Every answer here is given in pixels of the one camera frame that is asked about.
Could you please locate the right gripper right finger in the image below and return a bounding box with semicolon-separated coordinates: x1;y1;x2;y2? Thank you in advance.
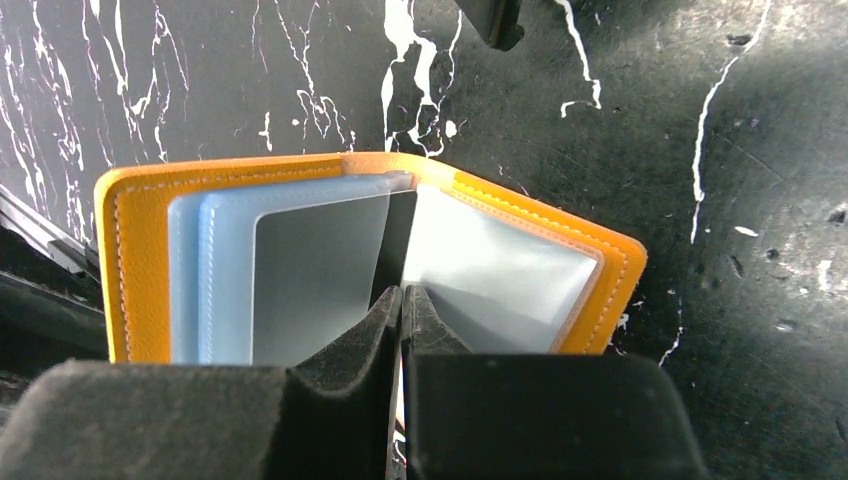
401;285;708;479

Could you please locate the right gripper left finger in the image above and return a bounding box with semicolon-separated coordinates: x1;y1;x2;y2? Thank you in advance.
1;287;403;479

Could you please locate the orange card holder wallet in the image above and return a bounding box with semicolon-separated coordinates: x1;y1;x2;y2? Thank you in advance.
95;152;647;366

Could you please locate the black card tray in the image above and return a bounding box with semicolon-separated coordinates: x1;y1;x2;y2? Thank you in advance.
455;0;524;51

